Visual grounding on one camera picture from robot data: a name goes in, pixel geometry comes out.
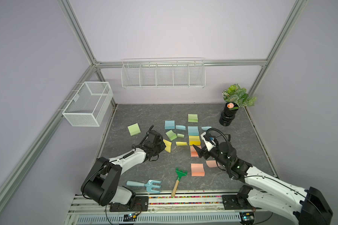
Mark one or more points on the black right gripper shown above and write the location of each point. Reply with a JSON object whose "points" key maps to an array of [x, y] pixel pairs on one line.
{"points": [[204, 150]]}

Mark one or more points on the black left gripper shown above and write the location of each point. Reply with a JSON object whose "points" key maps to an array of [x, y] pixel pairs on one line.
{"points": [[162, 146]]}

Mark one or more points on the yellow fanned memo pad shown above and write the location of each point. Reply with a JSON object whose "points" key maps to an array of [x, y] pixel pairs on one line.
{"points": [[167, 146]]}

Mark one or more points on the light green memo pad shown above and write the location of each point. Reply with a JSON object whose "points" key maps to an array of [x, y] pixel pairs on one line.
{"points": [[134, 129]]}

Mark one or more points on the light blue memo pad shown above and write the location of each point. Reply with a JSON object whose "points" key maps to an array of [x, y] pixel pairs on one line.
{"points": [[169, 125]]}

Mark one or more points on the pink memo pad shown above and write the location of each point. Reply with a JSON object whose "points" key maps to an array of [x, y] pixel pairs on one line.
{"points": [[193, 152], [197, 170]]}

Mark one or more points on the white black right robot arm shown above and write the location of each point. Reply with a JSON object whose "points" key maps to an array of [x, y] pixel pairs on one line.
{"points": [[261, 190]]}

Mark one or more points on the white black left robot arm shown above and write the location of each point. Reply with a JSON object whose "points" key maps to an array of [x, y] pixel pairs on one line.
{"points": [[102, 182]]}

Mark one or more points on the black glossy vase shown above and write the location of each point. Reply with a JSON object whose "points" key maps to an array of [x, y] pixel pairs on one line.
{"points": [[228, 114]]}

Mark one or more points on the light blue garden fork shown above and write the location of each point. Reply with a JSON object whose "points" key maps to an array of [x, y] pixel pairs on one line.
{"points": [[152, 186]]}

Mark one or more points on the green artificial plant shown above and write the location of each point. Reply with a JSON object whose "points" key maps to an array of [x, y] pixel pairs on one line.
{"points": [[237, 97]]}

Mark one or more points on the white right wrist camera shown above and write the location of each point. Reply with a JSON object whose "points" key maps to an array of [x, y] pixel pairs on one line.
{"points": [[209, 141]]}

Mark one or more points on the green garden rake wooden handle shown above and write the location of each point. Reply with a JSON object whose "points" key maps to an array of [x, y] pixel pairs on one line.
{"points": [[180, 174]]}

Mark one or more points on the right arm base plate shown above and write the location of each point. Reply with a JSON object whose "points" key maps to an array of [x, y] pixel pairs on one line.
{"points": [[233, 202]]}

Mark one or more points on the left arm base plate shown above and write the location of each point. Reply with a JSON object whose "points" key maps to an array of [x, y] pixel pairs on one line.
{"points": [[138, 203]]}

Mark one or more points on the white wire side basket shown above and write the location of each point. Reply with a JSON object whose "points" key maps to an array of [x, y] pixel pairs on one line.
{"points": [[89, 105]]}

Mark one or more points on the white wire shelf basket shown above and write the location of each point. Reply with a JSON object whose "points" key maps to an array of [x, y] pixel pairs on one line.
{"points": [[163, 73]]}

